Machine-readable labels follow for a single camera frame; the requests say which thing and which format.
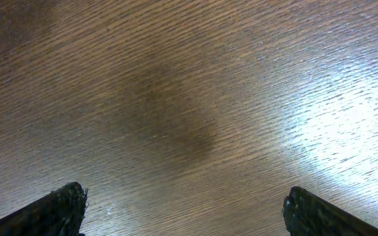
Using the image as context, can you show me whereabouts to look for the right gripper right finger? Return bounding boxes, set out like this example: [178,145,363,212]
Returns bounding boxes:
[282,186,378,236]

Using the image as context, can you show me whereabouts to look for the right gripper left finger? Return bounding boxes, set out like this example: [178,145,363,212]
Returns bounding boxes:
[0,182,88,236]

